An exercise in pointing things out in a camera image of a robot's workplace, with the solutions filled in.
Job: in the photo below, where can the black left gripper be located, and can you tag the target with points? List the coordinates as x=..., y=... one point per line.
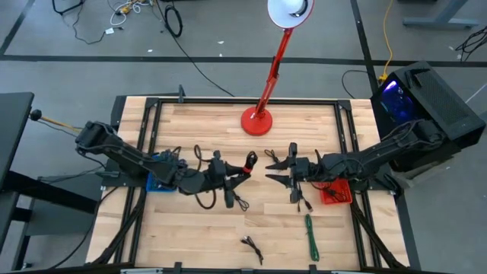
x=217, y=175

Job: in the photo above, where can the blue plastic basket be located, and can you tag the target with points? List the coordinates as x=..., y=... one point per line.
x=154, y=186

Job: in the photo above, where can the yellow stick black knob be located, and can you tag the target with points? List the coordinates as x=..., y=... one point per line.
x=35, y=114

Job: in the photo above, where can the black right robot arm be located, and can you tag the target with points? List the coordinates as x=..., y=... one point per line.
x=380, y=152

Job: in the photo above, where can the black desk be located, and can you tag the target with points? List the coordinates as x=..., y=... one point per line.
x=13, y=133

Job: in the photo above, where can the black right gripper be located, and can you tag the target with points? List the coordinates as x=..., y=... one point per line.
x=304, y=169

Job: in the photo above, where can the red plastic basket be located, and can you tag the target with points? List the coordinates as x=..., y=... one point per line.
x=344, y=198

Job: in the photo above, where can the black clamp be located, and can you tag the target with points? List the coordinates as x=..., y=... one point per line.
x=181, y=93

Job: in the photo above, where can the black aluminium table frame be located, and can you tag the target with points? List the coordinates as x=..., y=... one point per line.
x=247, y=101

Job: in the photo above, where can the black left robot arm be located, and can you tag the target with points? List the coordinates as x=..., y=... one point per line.
x=125, y=152

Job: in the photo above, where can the grey table base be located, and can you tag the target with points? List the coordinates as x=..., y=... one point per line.
x=441, y=21

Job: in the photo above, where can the black computer tower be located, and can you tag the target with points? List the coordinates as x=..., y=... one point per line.
x=437, y=99

